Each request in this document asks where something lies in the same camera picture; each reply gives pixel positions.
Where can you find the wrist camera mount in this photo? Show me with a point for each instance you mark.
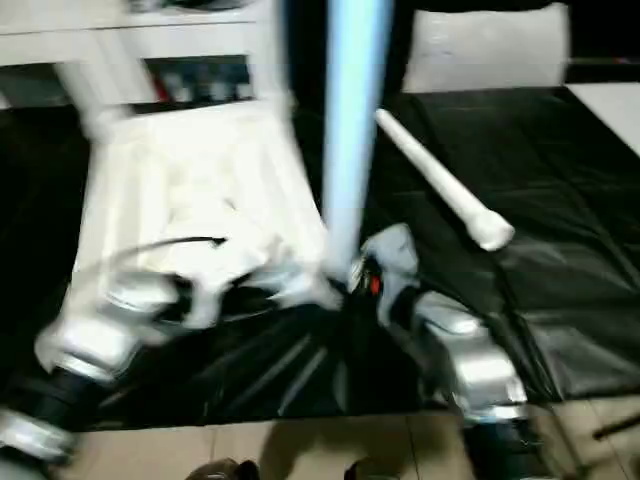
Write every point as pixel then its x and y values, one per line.
pixel 395 255
pixel 220 285

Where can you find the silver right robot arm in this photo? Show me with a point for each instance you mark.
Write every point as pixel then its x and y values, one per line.
pixel 470 360

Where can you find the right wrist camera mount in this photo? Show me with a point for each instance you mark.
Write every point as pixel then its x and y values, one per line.
pixel 395 255

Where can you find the dark left robot foot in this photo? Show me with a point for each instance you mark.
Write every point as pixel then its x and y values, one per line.
pixel 225 470

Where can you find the black rod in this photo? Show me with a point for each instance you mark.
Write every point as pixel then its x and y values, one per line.
pixel 617 429

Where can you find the flat white board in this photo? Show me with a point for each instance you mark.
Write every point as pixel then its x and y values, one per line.
pixel 610 110

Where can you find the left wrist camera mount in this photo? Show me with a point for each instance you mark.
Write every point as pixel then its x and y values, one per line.
pixel 220 285

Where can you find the white panel with screw holes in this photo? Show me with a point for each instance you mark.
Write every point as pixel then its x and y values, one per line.
pixel 485 45

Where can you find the white plastic table leg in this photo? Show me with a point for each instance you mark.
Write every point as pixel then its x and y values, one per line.
pixel 350 125
pixel 440 170
pixel 275 75
pixel 100 70

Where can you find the white glass-door cabinet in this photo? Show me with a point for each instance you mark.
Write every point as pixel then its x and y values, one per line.
pixel 50 45

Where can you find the white plastic table top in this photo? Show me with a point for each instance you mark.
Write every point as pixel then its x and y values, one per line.
pixel 200 175

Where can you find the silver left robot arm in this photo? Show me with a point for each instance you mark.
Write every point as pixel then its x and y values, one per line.
pixel 90 340

